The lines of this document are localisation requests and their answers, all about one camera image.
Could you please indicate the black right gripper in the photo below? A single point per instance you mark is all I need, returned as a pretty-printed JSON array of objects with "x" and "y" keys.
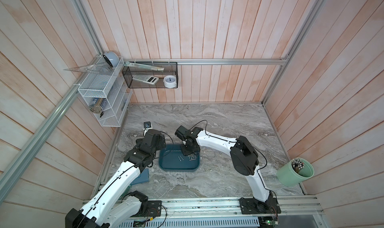
[{"x": 185, "y": 153}]

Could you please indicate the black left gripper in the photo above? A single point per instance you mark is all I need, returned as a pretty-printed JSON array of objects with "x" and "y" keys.
[{"x": 162, "y": 143}]

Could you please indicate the silver screws pile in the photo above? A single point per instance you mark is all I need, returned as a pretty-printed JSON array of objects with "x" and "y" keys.
[{"x": 192, "y": 157}]

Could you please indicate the teal plastic storage tray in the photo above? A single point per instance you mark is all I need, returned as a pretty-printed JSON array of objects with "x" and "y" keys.
[{"x": 170, "y": 162}]

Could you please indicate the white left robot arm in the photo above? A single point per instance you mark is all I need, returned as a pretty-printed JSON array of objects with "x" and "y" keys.
[{"x": 114, "y": 183}]

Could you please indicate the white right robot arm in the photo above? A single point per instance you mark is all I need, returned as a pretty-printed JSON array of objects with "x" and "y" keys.
[{"x": 245, "y": 161}]

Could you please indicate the white calculator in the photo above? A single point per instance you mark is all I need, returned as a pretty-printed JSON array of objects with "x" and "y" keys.
[{"x": 147, "y": 79}]

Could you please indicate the white tape roll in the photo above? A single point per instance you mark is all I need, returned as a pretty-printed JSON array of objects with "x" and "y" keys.
[{"x": 170, "y": 81}]

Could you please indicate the metal cylinder in shelf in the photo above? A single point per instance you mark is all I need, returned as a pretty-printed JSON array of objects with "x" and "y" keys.
[{"x": 97, "y": 105}]

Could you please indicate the clear straight ruler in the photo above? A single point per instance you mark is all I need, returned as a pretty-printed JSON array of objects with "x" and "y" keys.
[{"x": 143, "y": 66}]

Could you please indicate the clear triangle ruler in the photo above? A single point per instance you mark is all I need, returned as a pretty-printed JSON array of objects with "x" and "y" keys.
[{"x": 94, "y": 69}]

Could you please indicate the grey round desk clock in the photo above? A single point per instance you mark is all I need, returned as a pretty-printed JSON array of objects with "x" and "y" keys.
[{"x": 111, "y": 58}]

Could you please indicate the green pen holder cup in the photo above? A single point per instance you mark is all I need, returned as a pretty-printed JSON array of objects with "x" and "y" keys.
[{"x": 295, "y": 171}]

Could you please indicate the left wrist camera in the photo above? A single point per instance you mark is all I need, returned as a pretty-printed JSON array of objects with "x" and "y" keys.
[{"x": 147, "y": 125}]

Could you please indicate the black wire mesh basket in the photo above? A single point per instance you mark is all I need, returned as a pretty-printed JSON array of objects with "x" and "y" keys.
[{"x": 151, "y": 75}]

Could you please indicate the white wire mesh shelf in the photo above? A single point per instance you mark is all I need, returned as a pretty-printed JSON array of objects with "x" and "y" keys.
[{"x": 113, "y": 88}]

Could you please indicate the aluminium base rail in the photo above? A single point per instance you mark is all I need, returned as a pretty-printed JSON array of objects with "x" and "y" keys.
[{"x": 208, "y": 207}]

